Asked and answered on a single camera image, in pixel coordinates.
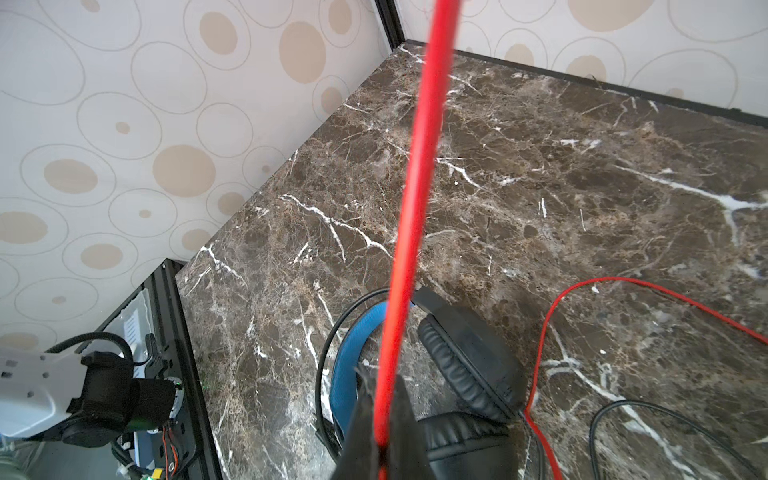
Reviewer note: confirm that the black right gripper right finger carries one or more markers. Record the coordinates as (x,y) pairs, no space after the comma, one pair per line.
(406,456)

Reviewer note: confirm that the black blue headphones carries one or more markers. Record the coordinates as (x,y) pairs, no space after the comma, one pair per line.
(478,366)

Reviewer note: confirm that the black corner frame post left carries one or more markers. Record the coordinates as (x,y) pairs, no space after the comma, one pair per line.
(391,22)

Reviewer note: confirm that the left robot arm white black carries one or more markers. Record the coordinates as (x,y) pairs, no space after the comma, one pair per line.
(82,392)

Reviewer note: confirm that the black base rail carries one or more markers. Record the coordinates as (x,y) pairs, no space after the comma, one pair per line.
(154,307)

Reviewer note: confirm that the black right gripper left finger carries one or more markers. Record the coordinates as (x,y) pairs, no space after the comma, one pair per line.
(359,454)

